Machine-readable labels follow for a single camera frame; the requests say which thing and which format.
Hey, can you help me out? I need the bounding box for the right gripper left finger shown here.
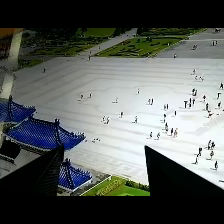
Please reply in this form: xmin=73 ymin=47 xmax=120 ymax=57
xmin=0 ymin=144 xmax=65 ymax=197

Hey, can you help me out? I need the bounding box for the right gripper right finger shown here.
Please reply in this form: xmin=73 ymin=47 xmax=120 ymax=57
xmin=144 ymin=145 xmax=224 ymax=197

